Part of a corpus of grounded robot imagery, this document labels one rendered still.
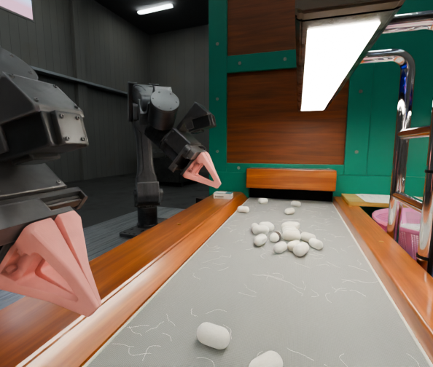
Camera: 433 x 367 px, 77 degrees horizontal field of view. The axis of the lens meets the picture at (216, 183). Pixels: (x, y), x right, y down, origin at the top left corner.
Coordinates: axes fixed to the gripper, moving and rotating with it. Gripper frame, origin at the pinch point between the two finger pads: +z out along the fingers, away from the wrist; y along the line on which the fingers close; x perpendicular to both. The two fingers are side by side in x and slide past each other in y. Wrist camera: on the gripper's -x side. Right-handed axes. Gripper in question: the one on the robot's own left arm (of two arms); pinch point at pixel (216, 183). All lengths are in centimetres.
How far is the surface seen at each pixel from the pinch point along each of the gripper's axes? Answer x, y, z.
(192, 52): -31, 918, -510
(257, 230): 2.2, 2.0, 13.5
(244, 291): 2.1, -21.7, 15.6
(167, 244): 10.1, -14.4, 2.3
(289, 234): -2.4, 0.2, 18.4
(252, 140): -8.1, 47.2, -6.8
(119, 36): 78, 770, -678
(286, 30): -44, 47, -23
